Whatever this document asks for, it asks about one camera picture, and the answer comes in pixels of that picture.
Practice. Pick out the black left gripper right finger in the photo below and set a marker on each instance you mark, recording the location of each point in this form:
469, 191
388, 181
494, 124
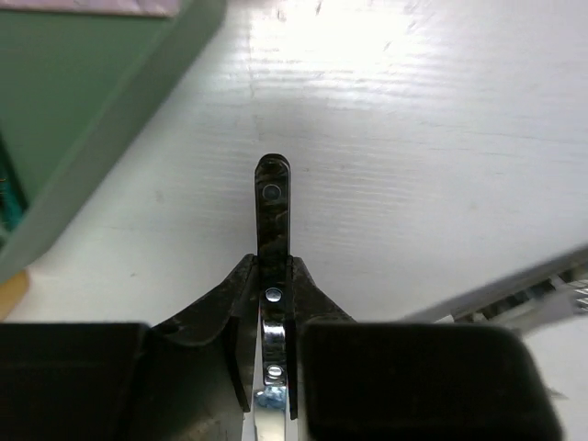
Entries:
305, 303

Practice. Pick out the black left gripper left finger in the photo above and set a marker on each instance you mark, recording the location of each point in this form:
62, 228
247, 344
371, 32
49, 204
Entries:
202, 368

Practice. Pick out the brown handled knife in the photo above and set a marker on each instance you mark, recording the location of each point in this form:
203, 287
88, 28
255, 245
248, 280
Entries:
272, 198

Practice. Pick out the green handled knife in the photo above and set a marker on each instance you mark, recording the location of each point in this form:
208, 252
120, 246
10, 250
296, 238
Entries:
13, 201

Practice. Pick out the pink handled knife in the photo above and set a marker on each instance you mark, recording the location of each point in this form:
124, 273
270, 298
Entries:
144, 8

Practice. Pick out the yellow box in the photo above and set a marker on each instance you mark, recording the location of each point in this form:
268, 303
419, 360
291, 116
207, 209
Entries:
12, 292

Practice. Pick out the green box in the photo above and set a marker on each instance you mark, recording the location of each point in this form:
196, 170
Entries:
76, 89

